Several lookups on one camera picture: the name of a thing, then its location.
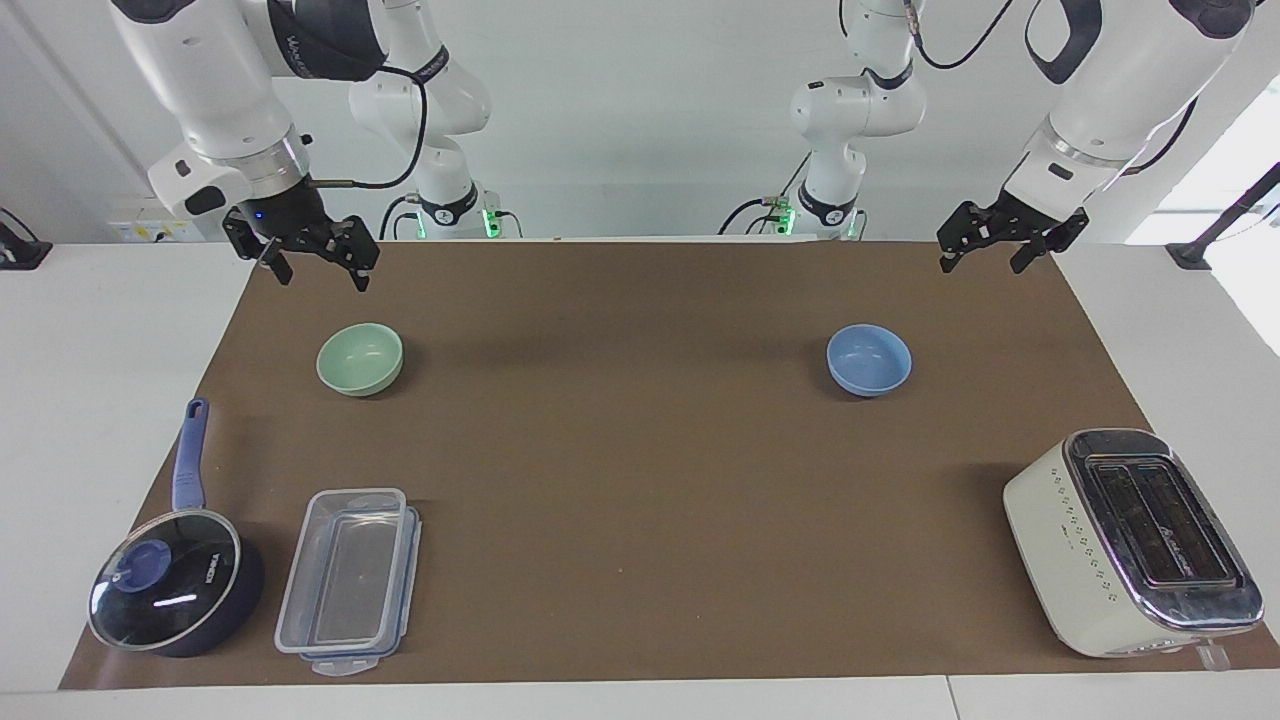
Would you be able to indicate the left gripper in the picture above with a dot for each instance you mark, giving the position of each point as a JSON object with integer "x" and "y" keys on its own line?
{"x": 1025, "y": 218}

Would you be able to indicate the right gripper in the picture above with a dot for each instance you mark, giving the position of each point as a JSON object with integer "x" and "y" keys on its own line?
{"x": 290, "y": 215}

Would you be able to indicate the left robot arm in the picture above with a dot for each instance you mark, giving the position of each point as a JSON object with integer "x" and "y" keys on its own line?
{"x": 1120, "y": 80}

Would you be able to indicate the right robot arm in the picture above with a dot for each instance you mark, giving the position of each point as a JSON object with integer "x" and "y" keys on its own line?
{"x": 220, "y": 90}

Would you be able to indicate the green bowl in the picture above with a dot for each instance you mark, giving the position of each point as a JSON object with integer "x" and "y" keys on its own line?
{"x": 360, "y": 358}

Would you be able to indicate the blue bowl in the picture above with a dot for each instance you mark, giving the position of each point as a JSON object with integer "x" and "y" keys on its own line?
{"x": 868, "y": 360}

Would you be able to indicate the black stand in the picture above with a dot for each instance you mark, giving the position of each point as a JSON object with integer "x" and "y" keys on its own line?
{"x": 1210, "y": 235}
{"x": 20, "y": 250}

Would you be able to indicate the dark blue saucepan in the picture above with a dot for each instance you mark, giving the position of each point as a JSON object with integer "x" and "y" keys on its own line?
{"x": 189, "y": 460}

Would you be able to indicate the cream and chrome toaster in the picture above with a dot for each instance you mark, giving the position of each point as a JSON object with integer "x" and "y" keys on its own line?
{"x": 1090, "y": 540}

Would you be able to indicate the clear plastic container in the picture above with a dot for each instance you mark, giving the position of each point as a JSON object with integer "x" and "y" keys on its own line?
{"x": 345, "y": 570}

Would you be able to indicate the clear container lid blue seal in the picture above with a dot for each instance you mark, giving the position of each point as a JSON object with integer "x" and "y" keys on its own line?
{"x": 408, "y": 570}

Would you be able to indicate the glass lid with blue knob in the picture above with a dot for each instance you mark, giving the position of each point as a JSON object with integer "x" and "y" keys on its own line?
{"x": 175, "y": 585}

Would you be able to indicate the white wall socket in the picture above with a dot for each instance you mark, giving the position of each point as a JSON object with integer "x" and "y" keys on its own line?
{"x": 150, "y": 232}

